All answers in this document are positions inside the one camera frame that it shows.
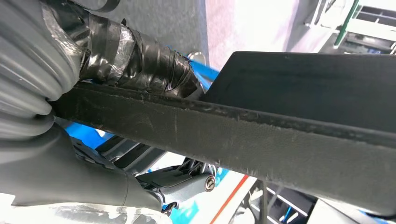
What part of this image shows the green pole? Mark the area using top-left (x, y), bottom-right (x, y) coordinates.
top-left (333, 0), bottom-right (361, 49)

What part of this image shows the white metal shelving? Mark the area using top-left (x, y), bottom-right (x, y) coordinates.
top-left (304, 0), bottom-right (396, 55)

